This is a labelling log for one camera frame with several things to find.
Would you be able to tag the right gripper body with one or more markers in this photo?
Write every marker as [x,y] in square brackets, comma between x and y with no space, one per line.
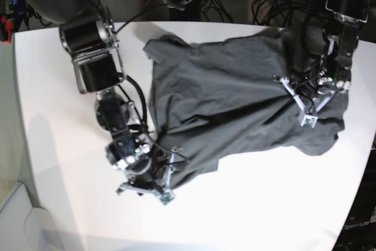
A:
[147,174]

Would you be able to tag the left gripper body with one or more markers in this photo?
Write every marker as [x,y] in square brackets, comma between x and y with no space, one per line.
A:
[313,93]

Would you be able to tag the dark grey t-shirt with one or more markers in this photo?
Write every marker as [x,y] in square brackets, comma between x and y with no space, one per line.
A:
[212,100]

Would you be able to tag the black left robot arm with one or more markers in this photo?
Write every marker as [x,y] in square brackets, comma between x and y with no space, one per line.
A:
[320,52]

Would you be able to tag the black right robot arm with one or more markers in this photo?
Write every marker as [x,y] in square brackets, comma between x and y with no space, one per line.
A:
[88,35]

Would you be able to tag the red and black clamp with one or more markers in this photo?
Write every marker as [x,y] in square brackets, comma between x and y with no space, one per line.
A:
[7,27]

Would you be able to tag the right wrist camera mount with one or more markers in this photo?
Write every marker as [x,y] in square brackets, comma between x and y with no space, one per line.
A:
[158,183]

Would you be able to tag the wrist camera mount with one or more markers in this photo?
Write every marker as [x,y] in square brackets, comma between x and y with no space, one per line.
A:
[329,118]
[158,183]

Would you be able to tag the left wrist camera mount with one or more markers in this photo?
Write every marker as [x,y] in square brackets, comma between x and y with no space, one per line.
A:
[329,118]

